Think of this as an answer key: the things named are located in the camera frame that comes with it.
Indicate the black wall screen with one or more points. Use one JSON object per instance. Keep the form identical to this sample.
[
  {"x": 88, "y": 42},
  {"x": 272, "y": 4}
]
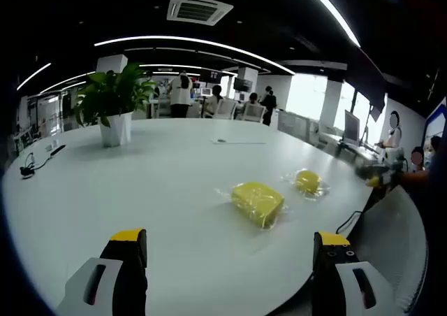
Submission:
[{"x": 242, "y": 84}]

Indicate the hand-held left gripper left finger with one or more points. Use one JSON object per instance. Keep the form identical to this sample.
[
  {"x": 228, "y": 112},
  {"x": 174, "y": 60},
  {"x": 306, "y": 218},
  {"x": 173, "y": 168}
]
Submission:
[{"x": 104, "y": 284}]

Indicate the white mesh chair back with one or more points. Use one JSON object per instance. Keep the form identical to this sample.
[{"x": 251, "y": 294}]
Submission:
[{"x": 394, "y": 246}]

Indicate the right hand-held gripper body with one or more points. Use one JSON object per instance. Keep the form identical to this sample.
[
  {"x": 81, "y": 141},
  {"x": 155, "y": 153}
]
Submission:
[{"x": 393, "y": 157}]

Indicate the desktop monitor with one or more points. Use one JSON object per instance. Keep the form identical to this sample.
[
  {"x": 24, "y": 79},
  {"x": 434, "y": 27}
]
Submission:
[{"x": 351, "y": 125}]

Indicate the black slim remote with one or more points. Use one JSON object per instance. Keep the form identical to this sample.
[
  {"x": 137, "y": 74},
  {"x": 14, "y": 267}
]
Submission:
[{"x": 57, "y": 150}]

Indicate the long curved ceiling light strip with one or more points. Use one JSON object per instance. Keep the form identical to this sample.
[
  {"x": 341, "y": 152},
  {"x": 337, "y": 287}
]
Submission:
[{"x": 195, "y": 40}]

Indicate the white office chair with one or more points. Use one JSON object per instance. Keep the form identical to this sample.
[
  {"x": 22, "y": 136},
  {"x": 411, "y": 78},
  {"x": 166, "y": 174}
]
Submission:
[
  {"x": 227, "y": 109},
  {"x": 253, "y": 113}
]

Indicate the white ceiling air vent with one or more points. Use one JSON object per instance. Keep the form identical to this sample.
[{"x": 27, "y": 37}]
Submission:
[{"x": 199, "y": 10}]

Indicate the straight ceiling light strip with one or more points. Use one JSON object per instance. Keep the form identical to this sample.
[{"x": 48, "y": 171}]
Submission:
[{"x": 335, "y": 13}]

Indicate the round yellow silicone block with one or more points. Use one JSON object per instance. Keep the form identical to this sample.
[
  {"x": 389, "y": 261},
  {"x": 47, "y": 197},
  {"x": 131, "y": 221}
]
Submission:
[{"x": 307, "y": 181}]

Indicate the blue white wall poster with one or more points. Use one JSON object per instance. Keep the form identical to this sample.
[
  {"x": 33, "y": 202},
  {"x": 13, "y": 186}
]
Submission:
[{"x": 436, "y": 123}]

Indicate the large yellow bagged sponge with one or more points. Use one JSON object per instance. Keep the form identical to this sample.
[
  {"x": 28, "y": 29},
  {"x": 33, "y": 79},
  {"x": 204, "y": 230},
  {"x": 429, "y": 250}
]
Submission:
[{"x": 256, "y": 199}]

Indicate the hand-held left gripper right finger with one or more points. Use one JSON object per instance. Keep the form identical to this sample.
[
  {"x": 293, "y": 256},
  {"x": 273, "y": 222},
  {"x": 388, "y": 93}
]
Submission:
[{"x": 349, "y": 288}]

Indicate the short ceiling light strip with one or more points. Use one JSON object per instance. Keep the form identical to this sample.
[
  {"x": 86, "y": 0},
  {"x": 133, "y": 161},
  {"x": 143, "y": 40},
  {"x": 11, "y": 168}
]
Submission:
[{"x": 33, "y": 75}]

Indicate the black studio light panel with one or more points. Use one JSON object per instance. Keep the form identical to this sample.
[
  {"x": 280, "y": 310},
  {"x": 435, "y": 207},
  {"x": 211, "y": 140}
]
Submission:
[{"x": 378, "y": 104}]

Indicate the potted green plant white pot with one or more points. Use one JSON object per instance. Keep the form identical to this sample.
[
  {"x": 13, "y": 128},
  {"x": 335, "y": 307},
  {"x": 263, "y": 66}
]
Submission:
[{"x": 115, "y": 127}]

